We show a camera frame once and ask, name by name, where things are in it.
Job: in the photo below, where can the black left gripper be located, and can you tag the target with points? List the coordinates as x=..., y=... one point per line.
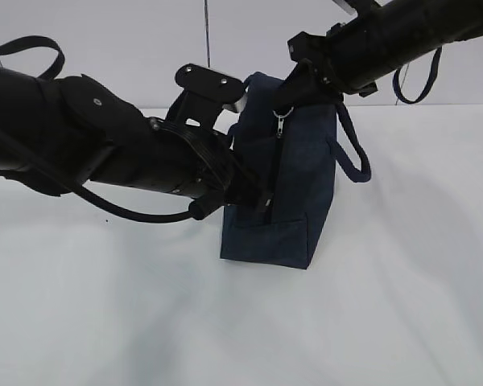
x=228, y=181

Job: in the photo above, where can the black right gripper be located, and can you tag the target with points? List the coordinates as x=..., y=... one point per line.
x=314, y=79

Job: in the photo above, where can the navy blue lunch bag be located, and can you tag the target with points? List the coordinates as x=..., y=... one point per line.
x=295, y=153

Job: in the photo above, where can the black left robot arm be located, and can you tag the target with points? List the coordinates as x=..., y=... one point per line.
x=58, y=134

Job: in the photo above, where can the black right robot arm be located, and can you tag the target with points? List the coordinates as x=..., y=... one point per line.
x=351, y=57

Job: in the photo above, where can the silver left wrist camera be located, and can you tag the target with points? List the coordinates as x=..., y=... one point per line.
x=205, y=95

